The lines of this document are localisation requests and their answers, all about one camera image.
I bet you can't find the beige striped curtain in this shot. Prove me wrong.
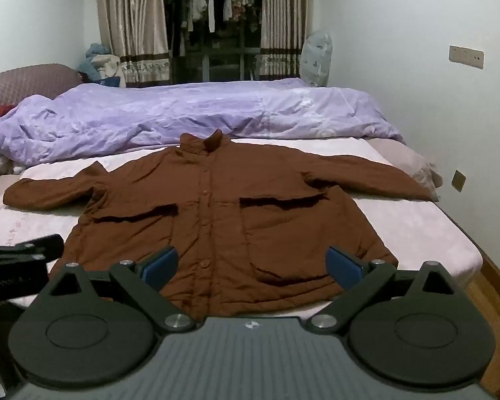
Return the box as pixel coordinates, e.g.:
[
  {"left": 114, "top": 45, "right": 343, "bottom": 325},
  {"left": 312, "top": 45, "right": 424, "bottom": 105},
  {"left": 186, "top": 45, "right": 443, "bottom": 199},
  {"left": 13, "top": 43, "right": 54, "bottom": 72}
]
[
  {"left": 96, "top": 0, "right": 171, "bottom": 89},
  {"left": 259, "top": 0, "right": 315, "bottom": 81}
]

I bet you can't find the brown button jacket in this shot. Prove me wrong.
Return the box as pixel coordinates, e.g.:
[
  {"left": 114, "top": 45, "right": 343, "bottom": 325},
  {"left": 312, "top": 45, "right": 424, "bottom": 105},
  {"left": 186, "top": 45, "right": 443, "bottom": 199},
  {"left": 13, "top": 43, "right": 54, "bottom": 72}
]
[{"left": 3, "top": 130, "right": 440, "bottom": 322}]

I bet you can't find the beige wall switch plate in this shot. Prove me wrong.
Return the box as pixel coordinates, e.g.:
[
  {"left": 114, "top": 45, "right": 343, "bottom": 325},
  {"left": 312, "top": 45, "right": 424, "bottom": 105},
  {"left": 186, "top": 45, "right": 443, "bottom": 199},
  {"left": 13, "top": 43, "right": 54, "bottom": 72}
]
[{"left": 449, "top": 45, "right": 484, "bottom": 70}]

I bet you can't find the bed with pink sheet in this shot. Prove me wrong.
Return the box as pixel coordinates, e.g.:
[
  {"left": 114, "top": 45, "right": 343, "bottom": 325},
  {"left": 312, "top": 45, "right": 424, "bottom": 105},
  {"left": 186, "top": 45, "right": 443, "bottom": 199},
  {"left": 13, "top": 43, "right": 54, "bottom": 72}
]
[{"left": 0, "top": 137, "right": 484, "bottom": 315}]

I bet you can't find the wooden bed frame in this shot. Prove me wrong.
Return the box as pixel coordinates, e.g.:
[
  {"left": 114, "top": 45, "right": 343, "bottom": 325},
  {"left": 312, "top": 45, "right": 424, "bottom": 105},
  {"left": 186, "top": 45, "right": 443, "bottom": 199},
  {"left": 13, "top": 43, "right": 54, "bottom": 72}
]
[{"left": 479, "top": 252, "right": 500, "bottom": 321}]

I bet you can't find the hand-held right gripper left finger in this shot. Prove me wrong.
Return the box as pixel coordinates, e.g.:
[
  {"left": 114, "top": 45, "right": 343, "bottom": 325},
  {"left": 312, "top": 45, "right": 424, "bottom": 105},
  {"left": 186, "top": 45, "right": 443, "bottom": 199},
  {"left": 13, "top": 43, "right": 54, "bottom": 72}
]
[{"left": 46, "top": 246, "right": 197, "bottom": 333}]

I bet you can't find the fan with white cover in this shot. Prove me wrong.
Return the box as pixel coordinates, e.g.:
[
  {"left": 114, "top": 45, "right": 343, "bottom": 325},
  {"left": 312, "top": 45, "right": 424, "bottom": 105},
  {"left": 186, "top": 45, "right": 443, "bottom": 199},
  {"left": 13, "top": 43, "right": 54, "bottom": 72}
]
[{"left": 302, "top": 30, "right": 333, "bottom": 88}]

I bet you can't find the purple duvet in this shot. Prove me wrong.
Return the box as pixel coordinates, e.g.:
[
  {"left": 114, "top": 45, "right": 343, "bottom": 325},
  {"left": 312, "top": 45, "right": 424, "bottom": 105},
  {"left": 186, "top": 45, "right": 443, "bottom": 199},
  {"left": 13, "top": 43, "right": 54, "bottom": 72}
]
[{"left": 0, "top": 77, "right": 407, "bottom": 165}]

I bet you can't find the clothes rack with hanging clothes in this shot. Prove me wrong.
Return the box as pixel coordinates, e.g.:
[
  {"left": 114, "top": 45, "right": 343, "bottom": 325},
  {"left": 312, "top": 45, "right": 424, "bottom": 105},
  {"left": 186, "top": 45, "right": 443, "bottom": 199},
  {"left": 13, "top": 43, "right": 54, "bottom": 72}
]
[{"left": 162, "top": 0, "right": 264, "bottom": 84}]

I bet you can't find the mauve quilted headboard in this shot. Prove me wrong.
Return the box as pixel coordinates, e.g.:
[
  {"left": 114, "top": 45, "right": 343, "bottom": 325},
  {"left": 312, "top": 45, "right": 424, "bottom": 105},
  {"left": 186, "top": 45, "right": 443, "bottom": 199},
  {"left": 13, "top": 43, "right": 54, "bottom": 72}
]
[{"left": 0, "top": 64, "right": 84, "bottom": 118}]

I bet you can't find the pink pillow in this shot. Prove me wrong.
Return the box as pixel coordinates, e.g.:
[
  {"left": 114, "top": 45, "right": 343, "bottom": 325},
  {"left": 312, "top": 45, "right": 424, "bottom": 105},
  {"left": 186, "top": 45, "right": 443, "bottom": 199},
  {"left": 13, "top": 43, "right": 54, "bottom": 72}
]
[{"left": 364, "top": 137, "right": 443, "bottom": 189}]

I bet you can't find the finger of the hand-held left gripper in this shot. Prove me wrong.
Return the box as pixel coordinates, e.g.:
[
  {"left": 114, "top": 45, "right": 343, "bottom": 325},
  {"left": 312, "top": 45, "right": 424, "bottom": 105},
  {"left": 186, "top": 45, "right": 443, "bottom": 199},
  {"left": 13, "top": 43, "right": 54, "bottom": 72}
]
[
  {"left": 0, "top": 234, "right": 64, "bottom": 260},
  {"left": 0, "top": 256, "right": 51, "bottom": 301}
]

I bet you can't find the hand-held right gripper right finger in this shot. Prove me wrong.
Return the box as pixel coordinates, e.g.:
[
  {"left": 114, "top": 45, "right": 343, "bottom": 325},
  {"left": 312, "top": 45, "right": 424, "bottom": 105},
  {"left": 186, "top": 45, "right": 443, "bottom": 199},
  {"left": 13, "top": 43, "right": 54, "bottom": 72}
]
[{"left": 308, "top": 246, "right": 457, "bottom": 336}]

